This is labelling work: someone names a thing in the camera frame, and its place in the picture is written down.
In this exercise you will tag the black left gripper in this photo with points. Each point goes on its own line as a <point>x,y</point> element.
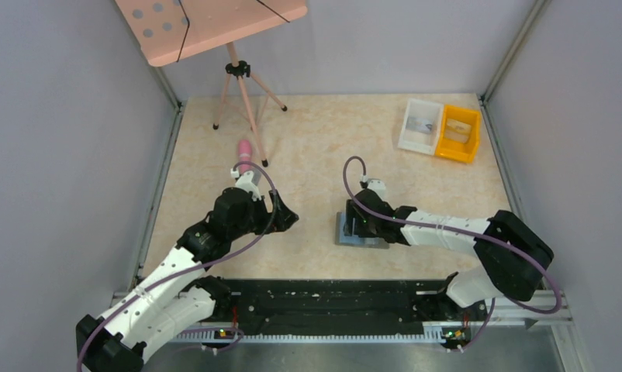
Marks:
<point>267,216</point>

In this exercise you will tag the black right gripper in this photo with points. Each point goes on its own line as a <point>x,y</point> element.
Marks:
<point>352,213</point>

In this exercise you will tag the grey-green leather card holder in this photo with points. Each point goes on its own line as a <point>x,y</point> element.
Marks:
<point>342,237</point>

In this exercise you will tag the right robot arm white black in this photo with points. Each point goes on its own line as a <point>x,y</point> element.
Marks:
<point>513,259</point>

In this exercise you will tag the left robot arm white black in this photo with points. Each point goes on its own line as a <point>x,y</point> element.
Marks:
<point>177,293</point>

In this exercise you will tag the card in white bin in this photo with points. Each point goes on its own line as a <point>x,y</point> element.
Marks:
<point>419,125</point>

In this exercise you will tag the card in yellow bin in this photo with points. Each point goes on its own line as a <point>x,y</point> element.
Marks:
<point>457,131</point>

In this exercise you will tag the pink cylindrical bottle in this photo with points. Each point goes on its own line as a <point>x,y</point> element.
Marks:
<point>244,152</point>

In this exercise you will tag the white plastic bin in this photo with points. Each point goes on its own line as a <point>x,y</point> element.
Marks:
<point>419,142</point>

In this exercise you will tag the yellow plastic bin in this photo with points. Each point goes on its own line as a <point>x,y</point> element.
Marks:
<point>452,150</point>

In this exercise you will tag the pink music stand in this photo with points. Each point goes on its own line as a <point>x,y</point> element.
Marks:
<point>169,31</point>

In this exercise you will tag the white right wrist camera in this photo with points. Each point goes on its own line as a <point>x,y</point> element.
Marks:
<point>375,185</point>

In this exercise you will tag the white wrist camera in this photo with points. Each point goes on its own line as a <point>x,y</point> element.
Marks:
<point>247,179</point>
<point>375,185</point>

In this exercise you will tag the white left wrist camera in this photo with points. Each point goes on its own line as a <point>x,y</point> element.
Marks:
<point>247,179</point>

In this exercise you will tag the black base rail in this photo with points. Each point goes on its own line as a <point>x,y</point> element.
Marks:
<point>335,307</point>

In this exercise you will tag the aluminium frame rail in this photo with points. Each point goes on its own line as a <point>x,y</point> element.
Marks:
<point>497,312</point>

